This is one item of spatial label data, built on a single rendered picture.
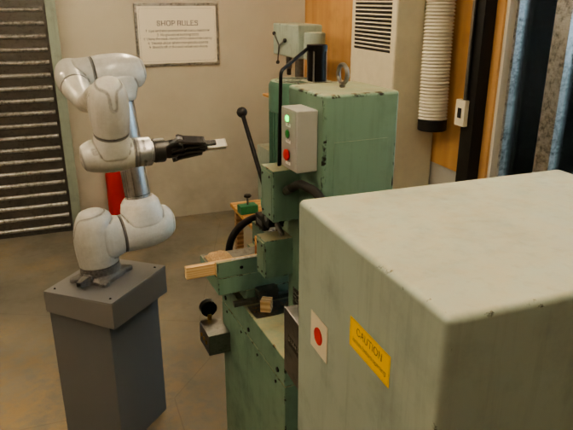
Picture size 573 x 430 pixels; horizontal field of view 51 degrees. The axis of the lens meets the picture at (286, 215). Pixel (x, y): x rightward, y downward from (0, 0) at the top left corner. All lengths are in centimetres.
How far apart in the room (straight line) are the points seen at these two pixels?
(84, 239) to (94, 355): 46
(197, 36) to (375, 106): 343
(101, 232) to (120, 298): 26
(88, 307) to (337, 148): 122
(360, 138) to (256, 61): 353
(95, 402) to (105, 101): 135
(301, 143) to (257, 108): 359
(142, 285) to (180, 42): 281
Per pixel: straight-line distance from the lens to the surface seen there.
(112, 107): 175
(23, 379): 327
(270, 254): 175
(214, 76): 496
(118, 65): 233
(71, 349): 258
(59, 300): 244
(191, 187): 509
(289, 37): 425
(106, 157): 182
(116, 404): 257
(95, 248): 237
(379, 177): 162
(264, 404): 197
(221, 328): 221
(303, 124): 151
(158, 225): 241
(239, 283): 196
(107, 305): 228
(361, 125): 155
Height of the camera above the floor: 174
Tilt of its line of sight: 20 degrees down
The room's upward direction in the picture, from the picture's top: straight up
